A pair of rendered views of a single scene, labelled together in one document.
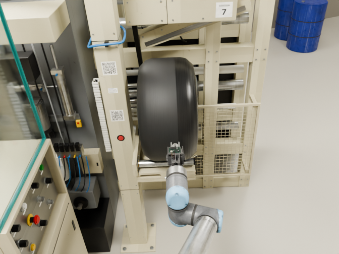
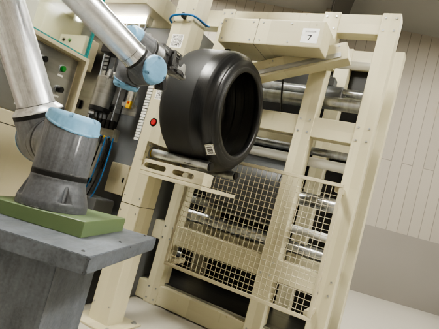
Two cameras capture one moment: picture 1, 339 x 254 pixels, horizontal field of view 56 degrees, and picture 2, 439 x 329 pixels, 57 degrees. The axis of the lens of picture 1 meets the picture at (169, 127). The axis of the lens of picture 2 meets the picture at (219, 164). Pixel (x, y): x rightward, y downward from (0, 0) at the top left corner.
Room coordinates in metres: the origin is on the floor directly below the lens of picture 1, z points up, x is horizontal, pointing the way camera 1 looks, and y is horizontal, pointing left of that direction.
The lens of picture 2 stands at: (-0.17, -1.01, 0.80)
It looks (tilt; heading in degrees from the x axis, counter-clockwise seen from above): 4 degrees up; 27
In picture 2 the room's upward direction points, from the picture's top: 15 degrees clockwise
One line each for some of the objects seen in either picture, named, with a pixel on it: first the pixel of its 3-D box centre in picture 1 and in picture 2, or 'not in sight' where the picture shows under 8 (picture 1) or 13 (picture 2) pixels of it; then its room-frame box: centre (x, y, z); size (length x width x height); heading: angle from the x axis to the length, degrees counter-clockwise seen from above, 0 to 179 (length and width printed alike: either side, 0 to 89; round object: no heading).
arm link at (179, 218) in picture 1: (180, 210); (130, 72); (0.90, -0.03, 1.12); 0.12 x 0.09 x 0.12; 68
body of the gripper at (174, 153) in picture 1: (175, 161); (165, 59); (1.08, -0.02, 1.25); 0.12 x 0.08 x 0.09; 179
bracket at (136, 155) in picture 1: (137, 148); (166, 157); (1.60, 0.21, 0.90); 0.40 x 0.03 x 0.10; 179
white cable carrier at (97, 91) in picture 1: (103, 117); (151, 98); (1.55, 0.38, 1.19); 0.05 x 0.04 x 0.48; 179
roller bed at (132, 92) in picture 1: (132, 99); not in sight; (1.98, 0.25, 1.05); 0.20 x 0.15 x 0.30; 89
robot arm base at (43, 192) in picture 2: not in sight; (55, 189); (0.65, -0.12, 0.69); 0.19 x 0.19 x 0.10
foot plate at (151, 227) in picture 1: (138, 236); (105, 318); (1.58, 0.29, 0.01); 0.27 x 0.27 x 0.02; 89
